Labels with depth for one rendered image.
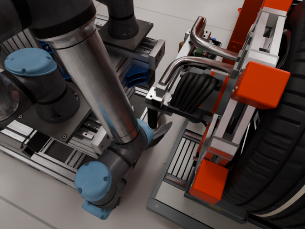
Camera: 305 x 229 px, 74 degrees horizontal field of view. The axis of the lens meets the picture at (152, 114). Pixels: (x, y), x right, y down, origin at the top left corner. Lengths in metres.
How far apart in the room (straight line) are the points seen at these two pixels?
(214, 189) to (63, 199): 1.16
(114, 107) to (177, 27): 2.23
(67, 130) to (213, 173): 0.48
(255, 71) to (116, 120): 0.28
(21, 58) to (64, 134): 0.26
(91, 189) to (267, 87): 0.39
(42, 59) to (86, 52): 0.33
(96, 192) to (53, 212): 1.13
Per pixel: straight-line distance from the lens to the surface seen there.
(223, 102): 0.71
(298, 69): 0.49
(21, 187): 1.72
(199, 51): 1.23
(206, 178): 0.58
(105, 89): 0.36
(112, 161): 0.48
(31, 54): 0.68
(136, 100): 1.53
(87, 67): 0.34
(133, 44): 0.99
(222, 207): 1.27
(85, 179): 0.46
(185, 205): 1.38
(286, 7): 0.79
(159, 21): 2.65
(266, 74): 0.43
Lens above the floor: 1.43
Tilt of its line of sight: 57 degrees down
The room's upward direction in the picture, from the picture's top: straight up
